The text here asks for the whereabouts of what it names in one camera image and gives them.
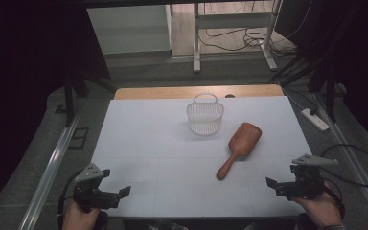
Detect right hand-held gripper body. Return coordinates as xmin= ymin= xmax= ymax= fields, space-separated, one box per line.
xmin=274 ymin=153 xmax=339 ymax=201

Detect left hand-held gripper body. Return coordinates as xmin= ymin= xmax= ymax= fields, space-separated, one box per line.
xmin=72 ymin=162 xmax=123 ymax=214

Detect wooden hairbrush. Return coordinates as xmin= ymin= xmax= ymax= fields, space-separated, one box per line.
xmin=216 ymin=122 xmax=263 ymax=181

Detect white plastic basket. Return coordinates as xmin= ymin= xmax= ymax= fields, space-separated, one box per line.
xmin=186 ymin=92 xmax=225 ymax=136

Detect person's left hand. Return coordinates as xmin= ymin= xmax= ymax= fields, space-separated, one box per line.
xmin=61 ymin=202 xmax=109 ymax=230

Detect person's right hand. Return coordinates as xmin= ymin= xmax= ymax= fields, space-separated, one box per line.
xmin=291 ymin=181 xmax=344 ymax=229

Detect black floor socket plates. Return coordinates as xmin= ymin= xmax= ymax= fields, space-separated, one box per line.
xmin=67 ymin=126 xmax=90 ymax=150

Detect person's plaid clothing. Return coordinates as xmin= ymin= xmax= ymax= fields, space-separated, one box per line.
xmin=147 ymin=218 xmax=190 ymax=230

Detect white table mat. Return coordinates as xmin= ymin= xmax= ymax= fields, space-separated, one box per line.
xmin=89 ymin=95 xmax=314 ymax=219

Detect white power strip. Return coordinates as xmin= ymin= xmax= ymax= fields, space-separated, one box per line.
xmin=300 ymin=107 xmax=331 ymax=132

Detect black tripod stand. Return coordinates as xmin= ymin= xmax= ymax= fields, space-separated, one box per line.
xmin=61 ymin=73 xmax=116 ymax=128
xmin=267 ymin=54 xmax=339 ymax=124

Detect dark curtain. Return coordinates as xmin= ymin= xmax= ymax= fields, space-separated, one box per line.
xmin=0 ymin=0 xmax=111 ymax=221
xmin=274 ymin=0 xmax=368 ymax=154

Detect white panel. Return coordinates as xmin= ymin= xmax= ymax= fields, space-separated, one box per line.
xmin=86 ymin=4 xmax=173 ymax=56

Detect left hand-held gripper cable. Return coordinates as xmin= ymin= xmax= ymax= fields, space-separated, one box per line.
xmin=57 ymin=169 xmax=84 ymax=230

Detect hand-held gripper cable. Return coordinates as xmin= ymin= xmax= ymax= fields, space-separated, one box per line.
xmin=319 ymin=176 xmax=347 ymax=221
xmin=57 ymin=169 xmax=84 ymax=230

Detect right hand-held gripper cable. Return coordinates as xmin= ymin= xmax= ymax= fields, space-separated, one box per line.
xmin=319 ymin=176 xmax=347 ymax=221

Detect black looped floor cable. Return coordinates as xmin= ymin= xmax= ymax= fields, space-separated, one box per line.
xmin=318 ymin=143 xmax=368 ymax=189

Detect tangle of floor cables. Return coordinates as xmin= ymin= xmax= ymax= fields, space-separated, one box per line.
xmin=198 ymin=27 xmax=298 ymax=58

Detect white metal desk frame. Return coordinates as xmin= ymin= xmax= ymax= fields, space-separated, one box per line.
xmin=193 ymin=0 xmax=284 ymax=74

